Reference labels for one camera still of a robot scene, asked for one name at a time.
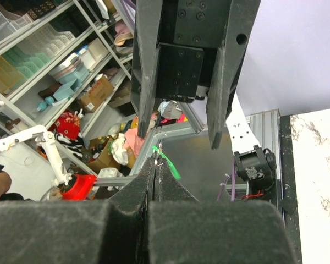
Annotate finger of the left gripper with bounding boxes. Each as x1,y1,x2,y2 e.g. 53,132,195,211
206,1,261,149
131,1,163,138

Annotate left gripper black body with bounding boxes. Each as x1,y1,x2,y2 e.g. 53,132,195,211
155,1,232,102

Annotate red patterned bag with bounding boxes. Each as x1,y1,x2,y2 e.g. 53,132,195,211
48,109,84,140

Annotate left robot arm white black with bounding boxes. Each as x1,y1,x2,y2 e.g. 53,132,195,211
131,1,276,191

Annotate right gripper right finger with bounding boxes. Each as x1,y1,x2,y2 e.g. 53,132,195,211
148,158,297,263

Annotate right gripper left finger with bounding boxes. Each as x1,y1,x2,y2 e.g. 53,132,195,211
0,158,155,263

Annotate green key tag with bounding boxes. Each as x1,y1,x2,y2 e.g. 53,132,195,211
152,145,181,180

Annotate metal keys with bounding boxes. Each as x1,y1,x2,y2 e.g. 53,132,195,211
155,139,162,166

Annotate cardboard box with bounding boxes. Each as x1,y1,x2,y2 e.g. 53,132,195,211
78,75,114,113

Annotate metal storage shelf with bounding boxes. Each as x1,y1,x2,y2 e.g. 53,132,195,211
0,0,138,144

